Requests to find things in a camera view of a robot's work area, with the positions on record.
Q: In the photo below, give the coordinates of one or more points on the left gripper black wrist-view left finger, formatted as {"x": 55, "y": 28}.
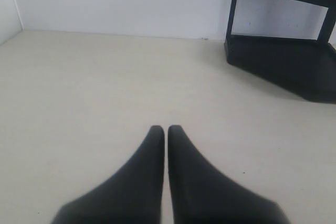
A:
{"x": 132, "y": 195}

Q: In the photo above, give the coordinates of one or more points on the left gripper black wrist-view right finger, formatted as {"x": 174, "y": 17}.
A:
{"x": 202, "y": 194}

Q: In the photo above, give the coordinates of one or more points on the black two-tier metal rack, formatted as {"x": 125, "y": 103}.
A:
{"x": 305, "y": 67}

